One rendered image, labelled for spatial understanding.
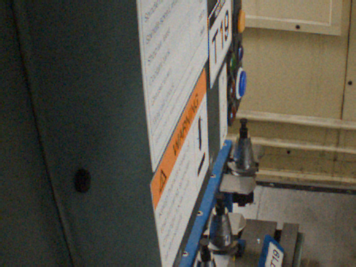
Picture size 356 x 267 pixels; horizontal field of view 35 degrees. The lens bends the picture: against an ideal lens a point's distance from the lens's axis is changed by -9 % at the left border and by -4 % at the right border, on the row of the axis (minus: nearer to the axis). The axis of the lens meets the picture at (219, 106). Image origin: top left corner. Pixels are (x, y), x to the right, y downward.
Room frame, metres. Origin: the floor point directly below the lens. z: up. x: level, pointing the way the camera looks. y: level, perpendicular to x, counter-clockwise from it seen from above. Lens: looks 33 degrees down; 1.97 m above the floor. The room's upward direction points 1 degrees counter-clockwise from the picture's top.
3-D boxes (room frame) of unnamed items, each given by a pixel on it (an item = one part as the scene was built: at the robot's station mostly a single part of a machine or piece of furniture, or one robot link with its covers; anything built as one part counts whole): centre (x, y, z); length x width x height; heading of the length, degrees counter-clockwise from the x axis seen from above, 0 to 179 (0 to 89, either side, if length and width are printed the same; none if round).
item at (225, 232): (0.72, 0.00, 1.26); 0.04 x 0.04 x 0.07
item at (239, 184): (0.88, -0.03, 1.21); 0.07 x 0.05 x 0.01; 77
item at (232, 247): (0.72, 0.00, 1.21); 0.06 x 0.06 x 0.03
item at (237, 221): (0.78, -0.01, 1.21); 0.07 x 0.05 x 0.01; 77
